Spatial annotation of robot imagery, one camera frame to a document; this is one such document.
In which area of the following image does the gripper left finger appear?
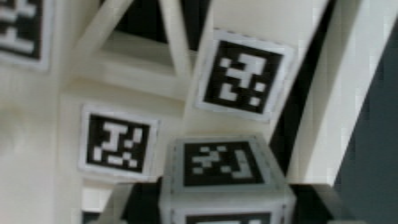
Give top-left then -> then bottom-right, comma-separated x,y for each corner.
96,182 -> 162,224

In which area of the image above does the white chair back frame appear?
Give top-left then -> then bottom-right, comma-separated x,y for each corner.
0,0 -> 329,224

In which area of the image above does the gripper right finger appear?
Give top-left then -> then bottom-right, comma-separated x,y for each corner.
292,184 -> 368,224

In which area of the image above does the white tagged cube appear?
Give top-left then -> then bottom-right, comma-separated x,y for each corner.
159,135 -> 297,224

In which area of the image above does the white chair seat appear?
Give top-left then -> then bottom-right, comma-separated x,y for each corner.
287,0 -> 398,184

